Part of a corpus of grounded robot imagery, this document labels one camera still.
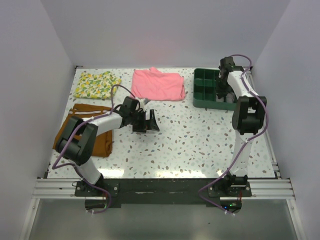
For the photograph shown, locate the green compartment tray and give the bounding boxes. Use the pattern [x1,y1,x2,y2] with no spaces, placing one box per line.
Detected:
[193,68,253,111]

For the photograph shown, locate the aluminium front rail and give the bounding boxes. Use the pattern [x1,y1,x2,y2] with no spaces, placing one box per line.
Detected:
[32,178,296,200]

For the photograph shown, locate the grey striped underwear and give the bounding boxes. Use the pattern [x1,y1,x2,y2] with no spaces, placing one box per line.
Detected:
[216,96,228,103]

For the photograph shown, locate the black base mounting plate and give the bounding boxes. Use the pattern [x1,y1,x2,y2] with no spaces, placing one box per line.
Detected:
[74,176,252,213]

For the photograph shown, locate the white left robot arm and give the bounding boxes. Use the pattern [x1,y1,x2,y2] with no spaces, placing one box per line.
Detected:
[55,96,160,196]

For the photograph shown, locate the lemon print folded cloth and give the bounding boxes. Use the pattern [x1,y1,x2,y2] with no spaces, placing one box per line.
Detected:
[73,71,122,100]

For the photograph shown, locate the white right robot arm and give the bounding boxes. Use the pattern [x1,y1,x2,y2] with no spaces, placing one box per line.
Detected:
[214,54,267,197]

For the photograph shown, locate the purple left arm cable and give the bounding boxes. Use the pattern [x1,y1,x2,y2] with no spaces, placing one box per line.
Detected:
[52,84,136,215]

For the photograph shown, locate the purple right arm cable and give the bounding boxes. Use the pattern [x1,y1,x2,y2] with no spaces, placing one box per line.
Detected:
[198,54,270,210]

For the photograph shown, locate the pink folded shirt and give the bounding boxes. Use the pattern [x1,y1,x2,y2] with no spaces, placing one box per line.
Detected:
[131,67,186,101]

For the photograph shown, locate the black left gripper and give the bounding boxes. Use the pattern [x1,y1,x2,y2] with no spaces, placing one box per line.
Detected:
[129,109,159,133]

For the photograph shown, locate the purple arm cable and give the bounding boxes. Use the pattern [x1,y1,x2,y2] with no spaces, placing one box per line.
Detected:
[198,54,270,210]
[52,84,136,215]

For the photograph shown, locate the grey rolled underwear in tray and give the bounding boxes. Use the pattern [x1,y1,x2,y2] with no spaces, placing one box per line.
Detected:
[225,92,237,104]

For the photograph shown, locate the brown folded trousers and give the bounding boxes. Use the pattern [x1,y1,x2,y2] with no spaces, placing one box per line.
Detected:
[52,103,113,158]

